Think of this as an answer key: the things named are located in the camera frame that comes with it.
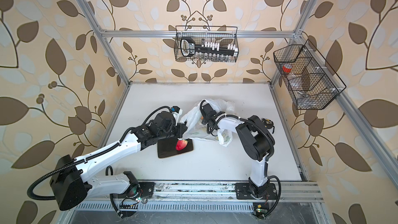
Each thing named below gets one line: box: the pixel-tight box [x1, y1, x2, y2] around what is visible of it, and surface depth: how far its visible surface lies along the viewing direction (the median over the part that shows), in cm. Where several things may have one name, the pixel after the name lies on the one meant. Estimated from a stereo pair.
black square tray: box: [157, 138, 194, 159], surface depth 87 cm
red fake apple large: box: [175, 139, 189, 151], surface depth 88 cm
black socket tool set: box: [180, 36, 239, 58], surface depth 84 cm
